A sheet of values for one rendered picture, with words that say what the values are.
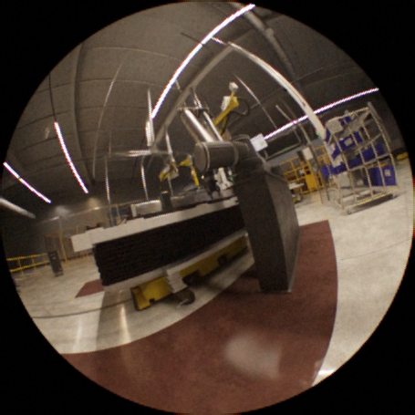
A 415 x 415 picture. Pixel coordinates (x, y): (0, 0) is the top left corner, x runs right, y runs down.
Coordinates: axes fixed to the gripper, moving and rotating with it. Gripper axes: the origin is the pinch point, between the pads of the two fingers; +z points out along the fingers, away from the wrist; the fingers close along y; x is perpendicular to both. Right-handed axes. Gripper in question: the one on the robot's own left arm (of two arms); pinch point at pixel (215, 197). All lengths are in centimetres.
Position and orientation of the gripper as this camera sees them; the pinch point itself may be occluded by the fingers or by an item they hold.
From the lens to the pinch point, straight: 118.4
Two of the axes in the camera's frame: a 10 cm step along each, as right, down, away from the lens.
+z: 2.9, 9.6, -0.6
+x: 6.5, -1.5, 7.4
